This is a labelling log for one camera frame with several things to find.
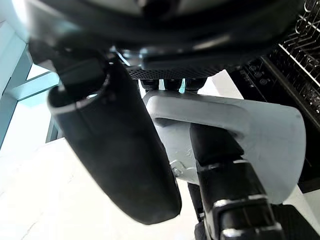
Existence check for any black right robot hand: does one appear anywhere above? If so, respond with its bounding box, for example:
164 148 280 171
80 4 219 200
24 0 307 225

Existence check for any black dishwasher door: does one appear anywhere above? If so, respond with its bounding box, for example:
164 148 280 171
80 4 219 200
228 55 320 194

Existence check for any dark robot foot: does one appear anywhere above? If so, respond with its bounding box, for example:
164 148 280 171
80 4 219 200
273 203 320 240

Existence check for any teal glass window frame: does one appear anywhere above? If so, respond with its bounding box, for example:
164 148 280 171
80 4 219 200
0 32 62 151

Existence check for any wire dishwasher rack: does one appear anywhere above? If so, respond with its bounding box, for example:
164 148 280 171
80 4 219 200
277 0 320 115

